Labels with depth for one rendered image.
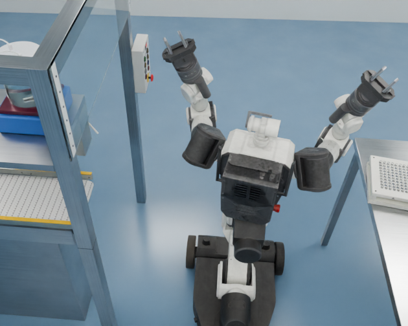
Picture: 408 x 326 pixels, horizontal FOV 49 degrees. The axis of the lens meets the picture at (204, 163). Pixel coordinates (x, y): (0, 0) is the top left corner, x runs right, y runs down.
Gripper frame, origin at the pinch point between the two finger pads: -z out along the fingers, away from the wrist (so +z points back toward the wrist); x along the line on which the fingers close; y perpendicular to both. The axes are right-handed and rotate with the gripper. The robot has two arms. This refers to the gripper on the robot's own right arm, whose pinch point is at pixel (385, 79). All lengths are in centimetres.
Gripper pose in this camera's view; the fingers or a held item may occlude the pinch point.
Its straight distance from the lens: 157.6
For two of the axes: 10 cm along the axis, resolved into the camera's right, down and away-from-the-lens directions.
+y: 7.3, -5.6, 4.0
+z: -2.1, 3.7, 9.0
